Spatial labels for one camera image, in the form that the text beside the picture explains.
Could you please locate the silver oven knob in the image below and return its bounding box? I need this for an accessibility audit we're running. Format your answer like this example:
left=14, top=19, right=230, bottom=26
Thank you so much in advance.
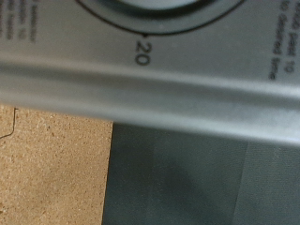
left=74, top=0, right=247, bottom=37

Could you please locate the silver toaster oven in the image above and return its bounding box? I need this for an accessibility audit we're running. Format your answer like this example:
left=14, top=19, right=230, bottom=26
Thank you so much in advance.
left=0, top=0, right=300, bottom=146

